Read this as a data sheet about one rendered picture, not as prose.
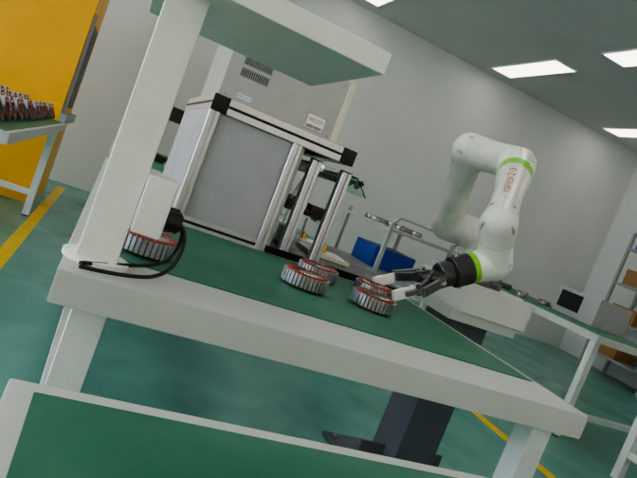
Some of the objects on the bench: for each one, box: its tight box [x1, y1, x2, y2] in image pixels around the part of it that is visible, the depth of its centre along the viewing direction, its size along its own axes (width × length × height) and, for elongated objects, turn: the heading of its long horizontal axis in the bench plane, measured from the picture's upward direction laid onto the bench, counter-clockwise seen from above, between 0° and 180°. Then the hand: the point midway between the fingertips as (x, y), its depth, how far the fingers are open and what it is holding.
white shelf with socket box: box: [62, 0, 391, 279], centre depth 101 cm, size 35×37×46 cm
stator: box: [350, 286, 396, 317], centre depth 141 cm, size 11×11×4 cm
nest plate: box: [297, 241, 350, 267], centre depth 196 cm, size 15×15×1 cm
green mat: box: [119, 226, 533, 382], centre depth 139 cm, size 94×61×1 cm, turn 33°
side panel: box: [173, 108, 303, 251], centre depth 161 cm, size 28×3×32 cm, turn 33°
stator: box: [353, 277, 391, 299], centre depth 161 cm, size 11×11×4 cm
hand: (385, 287), depth 162 cm, fingers open, 13 cm apart
